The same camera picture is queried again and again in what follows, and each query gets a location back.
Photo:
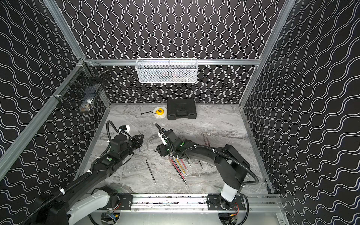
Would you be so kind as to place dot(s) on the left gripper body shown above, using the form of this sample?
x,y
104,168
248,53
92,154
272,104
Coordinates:
x,y
135,141

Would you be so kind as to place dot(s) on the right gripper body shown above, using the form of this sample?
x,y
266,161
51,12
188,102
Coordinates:
x,y
165,150

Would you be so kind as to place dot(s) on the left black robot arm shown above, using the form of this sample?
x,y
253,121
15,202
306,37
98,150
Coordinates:
x,y
66,206

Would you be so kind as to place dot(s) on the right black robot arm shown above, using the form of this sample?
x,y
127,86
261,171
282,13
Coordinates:
x,y
233,168

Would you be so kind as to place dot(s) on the yellow white tape measure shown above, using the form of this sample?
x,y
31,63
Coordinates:
x,y
159,112

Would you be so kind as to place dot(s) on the black plastic tool case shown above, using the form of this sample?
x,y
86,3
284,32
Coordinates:
x,y
181,108

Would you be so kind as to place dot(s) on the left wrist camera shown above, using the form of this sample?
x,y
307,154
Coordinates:
x,y
124,128

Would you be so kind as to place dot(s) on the black wire basket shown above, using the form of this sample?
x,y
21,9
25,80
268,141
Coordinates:
x,y
84,88

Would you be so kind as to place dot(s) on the white wire mesh basket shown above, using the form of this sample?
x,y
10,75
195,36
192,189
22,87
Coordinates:
x,y
167,70

